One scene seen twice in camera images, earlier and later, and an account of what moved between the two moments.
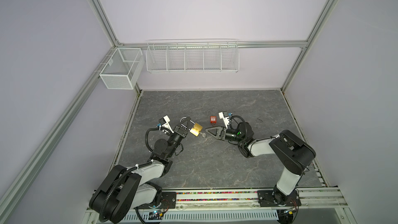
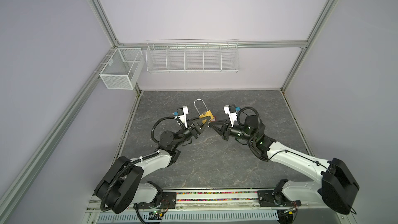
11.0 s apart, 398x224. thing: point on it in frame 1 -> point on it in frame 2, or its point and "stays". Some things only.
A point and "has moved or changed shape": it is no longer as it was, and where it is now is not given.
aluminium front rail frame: (314, 201) stays
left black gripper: (181, 131) -> (194, 128)
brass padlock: (196, 129) has moved or changed shape
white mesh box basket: (123, 69) stays
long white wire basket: (194, 55) stays
